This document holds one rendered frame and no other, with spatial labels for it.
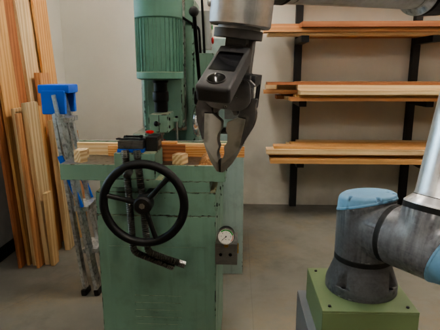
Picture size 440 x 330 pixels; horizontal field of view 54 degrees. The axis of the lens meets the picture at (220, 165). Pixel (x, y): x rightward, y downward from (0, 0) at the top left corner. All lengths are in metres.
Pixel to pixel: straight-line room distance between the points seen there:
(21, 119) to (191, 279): 1.61
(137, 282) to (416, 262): 1.03
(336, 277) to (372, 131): 3.00
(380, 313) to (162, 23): 1.14
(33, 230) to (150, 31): 1.73
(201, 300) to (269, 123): 2.49
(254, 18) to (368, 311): 0.81
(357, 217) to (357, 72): 2.98
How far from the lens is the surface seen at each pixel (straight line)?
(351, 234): 1.16
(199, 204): 1.56
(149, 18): 1.61
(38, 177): 2.91
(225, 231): 1.52
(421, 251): 1.05
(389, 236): 1.09
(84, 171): 1.63
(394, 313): 1.20
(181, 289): 1.70
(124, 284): 1.73
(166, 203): 1.58
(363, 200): 1.13
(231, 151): 0.64
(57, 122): 2.37
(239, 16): 0.61
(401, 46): 4.16
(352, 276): 1.20
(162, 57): 1.59
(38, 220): 2.98
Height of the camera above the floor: 1.23
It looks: 12 degrees down
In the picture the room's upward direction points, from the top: straight up
